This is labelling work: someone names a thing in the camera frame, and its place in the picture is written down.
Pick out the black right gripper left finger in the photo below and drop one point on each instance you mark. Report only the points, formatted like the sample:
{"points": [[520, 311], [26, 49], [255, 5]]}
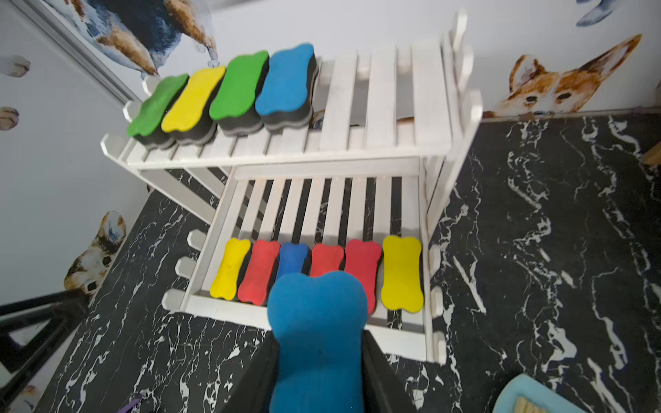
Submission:
{"points": [[254, 391]]}

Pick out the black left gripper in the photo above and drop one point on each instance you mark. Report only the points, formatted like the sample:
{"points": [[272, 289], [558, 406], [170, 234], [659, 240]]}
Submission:
{"points": [[58, 315]]}

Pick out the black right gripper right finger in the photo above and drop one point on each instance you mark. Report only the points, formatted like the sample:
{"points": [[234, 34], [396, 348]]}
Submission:
{"points": [[382, 390]]}

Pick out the light blue eraser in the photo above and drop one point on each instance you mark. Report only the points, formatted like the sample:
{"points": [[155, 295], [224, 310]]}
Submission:
{"points": [[318, 324], [286, 98]]}

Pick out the white wooden two-tier shelf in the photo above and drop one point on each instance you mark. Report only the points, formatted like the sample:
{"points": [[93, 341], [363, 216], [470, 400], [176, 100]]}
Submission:
{"points": [[397, 127]]}

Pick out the yellow eraser lower right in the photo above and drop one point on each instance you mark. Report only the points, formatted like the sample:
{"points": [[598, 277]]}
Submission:
{"points": [[402, 285]]}

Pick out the yellow eraser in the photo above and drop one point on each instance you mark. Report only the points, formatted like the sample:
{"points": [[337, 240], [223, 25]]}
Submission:
{"points": [[225, 284], [402, 285], [188, 120]]}

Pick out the red eraser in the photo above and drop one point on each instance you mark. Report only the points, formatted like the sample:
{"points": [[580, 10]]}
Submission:
{"points": [[254, 287], [326, 259], [362, 260]]}

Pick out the yellow eraser lower left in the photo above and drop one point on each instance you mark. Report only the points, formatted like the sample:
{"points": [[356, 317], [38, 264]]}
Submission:
{"points": [[225, 284]]}

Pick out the purple pink garden fork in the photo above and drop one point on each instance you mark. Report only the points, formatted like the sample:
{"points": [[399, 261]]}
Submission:
{"points": [[135, 401]]}

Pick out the teal dustpan with brush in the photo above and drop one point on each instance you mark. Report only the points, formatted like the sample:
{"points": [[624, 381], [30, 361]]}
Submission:
{"points": [[524, 394]]}

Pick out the green eraser upper left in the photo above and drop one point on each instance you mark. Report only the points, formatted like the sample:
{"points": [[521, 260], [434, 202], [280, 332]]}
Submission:
{"points": [[146, 127]]}

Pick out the green eraser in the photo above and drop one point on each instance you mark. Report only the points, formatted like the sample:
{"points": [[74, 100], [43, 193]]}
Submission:
{"points": [[233, 108], [146, 127]]}

